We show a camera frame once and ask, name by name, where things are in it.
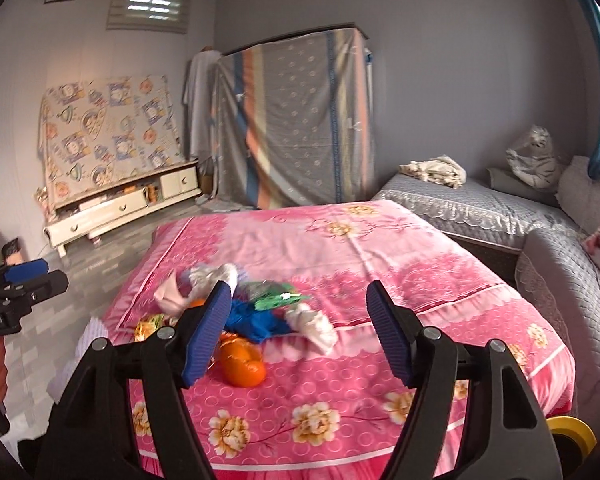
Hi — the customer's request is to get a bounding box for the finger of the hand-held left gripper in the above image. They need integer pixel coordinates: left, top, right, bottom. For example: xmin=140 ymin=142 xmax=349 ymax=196
xmin=0 ymin=258 xmax=50 ymax=287
xmin=7 ymin=270 xmax=70 ymax=312

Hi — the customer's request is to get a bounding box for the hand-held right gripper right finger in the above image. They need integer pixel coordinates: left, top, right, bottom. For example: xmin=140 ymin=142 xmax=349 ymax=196
xmin=366 ymin=280 xmax=563 ymax=480

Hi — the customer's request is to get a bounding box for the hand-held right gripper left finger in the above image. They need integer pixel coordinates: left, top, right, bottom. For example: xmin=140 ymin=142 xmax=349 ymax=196
xmin=35 ymin=280 xmax=233 ymax=480

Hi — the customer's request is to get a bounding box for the orange fruit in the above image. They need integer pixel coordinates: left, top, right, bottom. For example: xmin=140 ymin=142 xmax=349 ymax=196
xmin=214 ymin=332 xmax=267 ymax=389

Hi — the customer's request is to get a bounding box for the blue plastic bag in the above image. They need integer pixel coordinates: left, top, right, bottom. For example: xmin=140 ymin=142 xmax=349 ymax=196
xmin=222 ymin=300 xmax=301 ymax=344

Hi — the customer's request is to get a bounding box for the yellow snack wrapper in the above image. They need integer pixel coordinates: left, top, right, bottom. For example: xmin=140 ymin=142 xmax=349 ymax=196
xmin=133 ymin=313 xmax=179 ymax=344

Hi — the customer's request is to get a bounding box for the purple foam fruit net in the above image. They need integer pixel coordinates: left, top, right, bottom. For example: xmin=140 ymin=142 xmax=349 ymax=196
xmin=180 ymin=263 xmax=239 ymax=302

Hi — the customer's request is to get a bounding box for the white tissue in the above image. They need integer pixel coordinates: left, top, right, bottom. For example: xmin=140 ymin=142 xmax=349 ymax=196
xmin=284 ymin=306 xmax=339 ymax=357

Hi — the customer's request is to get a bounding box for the green plastic wrapper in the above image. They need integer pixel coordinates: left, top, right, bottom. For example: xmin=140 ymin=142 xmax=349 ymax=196
xmin=239 ymin=280 xmax=312 ymax=314

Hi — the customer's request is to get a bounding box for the pink floral bed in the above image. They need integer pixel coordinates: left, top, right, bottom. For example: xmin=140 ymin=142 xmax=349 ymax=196
xmin=100 ymin=199 xmax=577 ymax=480

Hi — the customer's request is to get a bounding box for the white drawer cabinet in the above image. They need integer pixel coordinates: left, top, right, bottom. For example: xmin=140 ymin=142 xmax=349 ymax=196
xmin=43 ymin=160 xmax=203 ymax=258

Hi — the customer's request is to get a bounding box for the cartoon printed cloth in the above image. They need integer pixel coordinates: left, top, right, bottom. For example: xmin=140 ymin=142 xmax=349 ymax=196
xmin=37 ymin=75 xmax=187 ymax=211

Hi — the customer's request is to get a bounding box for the folded cream cloth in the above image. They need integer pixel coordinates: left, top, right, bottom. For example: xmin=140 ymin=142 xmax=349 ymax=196
xmin=399 ymin=155 xmax=468 ymax=189

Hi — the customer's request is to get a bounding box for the grey quilted sofa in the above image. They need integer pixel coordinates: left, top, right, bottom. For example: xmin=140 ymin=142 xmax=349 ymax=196
xmin=371 ymin=154 xmax=600 ymax=456

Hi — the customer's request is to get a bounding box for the grey pillow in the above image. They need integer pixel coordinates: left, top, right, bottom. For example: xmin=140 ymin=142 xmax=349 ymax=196
xmin=486 ymin=167 xmax=561 ymax=207

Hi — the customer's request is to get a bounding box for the yellow tape roll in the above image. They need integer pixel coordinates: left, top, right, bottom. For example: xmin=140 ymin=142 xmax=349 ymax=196
xmin=546 ymin=412 xmax=597 ymax=462

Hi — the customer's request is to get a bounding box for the bagged cat plush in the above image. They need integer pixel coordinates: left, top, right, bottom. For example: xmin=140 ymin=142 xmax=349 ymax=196
xmin=505 ymin=125 xmax=563 ymax=190

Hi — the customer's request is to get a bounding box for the striped cloth covered wardrobe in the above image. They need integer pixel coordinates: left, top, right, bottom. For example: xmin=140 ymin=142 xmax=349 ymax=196
xmin=211 ymin=23 xmax=377 ymax=209

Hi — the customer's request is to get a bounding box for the white hanging garment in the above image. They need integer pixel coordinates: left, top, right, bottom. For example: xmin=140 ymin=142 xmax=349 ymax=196
xmin=182 ymin=47 xmax=223 ymax=161

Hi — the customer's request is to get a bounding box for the window blind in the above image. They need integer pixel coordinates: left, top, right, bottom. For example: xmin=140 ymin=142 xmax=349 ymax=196
xmin=106 ymin=0 xmax=192 ymax=35

